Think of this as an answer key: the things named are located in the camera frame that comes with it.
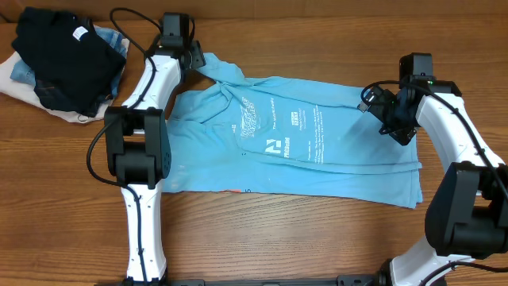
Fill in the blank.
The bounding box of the light blue printed t-shirt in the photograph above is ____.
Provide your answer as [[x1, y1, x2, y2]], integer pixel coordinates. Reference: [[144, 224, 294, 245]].
[[164, 53, 423, 208]]

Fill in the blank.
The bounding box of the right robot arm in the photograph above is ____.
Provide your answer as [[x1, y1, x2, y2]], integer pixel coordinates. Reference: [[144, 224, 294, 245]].
[[358, 52, 507, 285]]

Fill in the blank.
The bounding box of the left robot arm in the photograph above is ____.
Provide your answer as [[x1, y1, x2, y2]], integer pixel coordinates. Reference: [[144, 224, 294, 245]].
[[105, 13, 205, 285]]

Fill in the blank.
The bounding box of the black folded shirt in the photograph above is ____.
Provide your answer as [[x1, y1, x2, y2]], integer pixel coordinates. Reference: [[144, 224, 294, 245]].
[[12, 7, 126, 117]]

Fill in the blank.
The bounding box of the beige folded garment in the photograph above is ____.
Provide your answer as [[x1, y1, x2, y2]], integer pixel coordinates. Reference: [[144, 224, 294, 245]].
[[0, 52, 113, 124]]

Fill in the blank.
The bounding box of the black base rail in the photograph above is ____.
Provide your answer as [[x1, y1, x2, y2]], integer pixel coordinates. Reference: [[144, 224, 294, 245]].
[[168, 274, 379, 286]]

